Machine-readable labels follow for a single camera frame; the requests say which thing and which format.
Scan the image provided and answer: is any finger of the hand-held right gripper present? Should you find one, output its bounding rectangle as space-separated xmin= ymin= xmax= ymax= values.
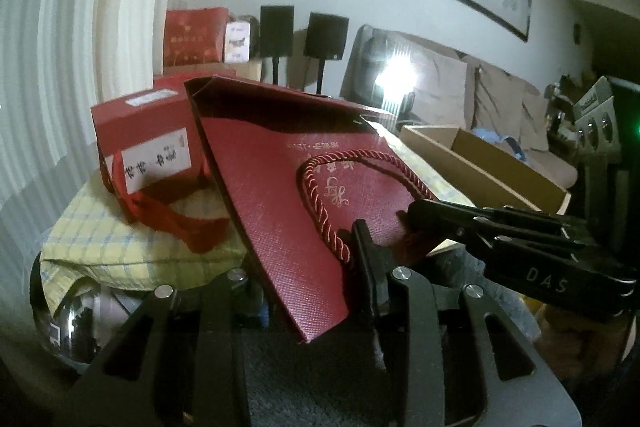
xmin=406 ymin=198 xmax=594 ymax=241
xmin=451 ymin=228 xmax=587 ymax=259

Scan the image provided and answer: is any small white box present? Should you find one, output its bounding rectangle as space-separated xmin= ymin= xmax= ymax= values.
xmin=223 ymin=21 xmax=252 ymax=62

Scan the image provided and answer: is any white curtain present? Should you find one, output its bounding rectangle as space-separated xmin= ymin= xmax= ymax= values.
xmin=0 ymin=0 xmax=168 ymax=268

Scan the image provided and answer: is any red gold-print gift box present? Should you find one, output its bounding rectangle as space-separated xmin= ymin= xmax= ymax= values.
xmin=165 ymin=7 xmax=230 ymax=64

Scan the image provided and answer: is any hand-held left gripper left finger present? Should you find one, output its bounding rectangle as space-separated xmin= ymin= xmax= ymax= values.
xmin=70 ymin=268 xmax=274 ymax=427

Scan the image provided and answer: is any red box with white label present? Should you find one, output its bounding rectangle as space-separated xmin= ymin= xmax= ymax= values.
xmin=90 ymin=88 xmax=236 ymax=254

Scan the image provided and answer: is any brown cardboard box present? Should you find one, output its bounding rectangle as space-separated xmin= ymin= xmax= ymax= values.
xmin=399 ymin=124 xmax=572 ymax=217

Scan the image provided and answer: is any large closed cardboard carton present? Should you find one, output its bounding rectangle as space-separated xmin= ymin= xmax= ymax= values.
xmin=164 ymin=59 xmax=263 ymax=82

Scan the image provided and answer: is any yellow plaid tablecloth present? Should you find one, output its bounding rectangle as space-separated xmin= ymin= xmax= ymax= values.
xmin=40 ymin=109 xmax=476 ymax=303

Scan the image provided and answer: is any dark red paper bag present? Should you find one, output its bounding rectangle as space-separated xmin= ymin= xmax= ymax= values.
xmin=184 ymin=76 xmax=441 ymax=345

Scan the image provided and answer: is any beige sofa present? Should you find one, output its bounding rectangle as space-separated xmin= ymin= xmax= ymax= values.
xmin=342 ymin=24 xmax=581 ymax=188

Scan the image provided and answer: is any large beige sofa cushion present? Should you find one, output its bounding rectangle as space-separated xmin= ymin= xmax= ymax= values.
xmin=400 ymin=49 xmax=471 ymax=130

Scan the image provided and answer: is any small beige sofa cushion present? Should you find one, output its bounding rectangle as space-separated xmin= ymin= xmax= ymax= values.
xmin=521 ymin=94 xmax=552 ymax=152

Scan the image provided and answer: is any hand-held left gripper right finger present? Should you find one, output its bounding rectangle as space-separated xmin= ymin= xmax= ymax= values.
xmin=351 ymin=219 xmax=584 ymax=427

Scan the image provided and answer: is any dark cluttered shelf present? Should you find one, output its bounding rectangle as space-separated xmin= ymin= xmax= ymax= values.
xmin=544 ymin=74 xmax=583 ymax=142

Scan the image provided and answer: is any medium beige sofa cushion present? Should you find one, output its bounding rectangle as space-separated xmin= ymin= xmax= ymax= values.
xmin=472 ymin=66 xmax=527 ymax=142

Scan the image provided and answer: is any black speaker on stand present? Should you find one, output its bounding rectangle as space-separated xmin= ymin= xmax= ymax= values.
xmin=259 ymin=5 xmax=296 ymax=84
xmin=303 ymin=11 xmax=350 ymax=96

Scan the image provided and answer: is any bright lamp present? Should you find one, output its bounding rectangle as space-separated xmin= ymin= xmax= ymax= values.
xmin=372 ymin=49 xmax=420 ymax=128

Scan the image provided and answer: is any shiny chrome object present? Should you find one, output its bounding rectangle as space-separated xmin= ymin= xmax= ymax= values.
xmin=29 ymin=257 xmax=151 ymax=370

